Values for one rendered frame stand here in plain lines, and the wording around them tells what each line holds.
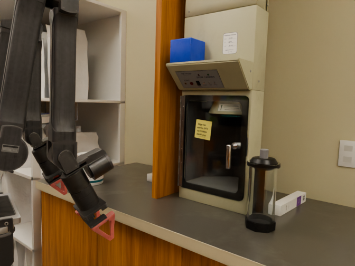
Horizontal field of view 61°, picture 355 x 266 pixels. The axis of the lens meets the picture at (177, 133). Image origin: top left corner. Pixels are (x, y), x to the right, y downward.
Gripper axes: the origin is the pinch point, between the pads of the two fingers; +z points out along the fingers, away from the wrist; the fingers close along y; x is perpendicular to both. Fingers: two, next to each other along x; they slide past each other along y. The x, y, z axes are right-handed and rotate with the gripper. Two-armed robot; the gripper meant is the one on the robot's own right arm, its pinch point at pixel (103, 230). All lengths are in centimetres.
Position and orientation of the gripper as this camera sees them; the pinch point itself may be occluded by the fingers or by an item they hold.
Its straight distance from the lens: 89.9
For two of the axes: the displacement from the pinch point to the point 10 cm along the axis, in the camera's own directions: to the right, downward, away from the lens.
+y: -5.7, -1.0, 8.1
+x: -7.5, 4.8, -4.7
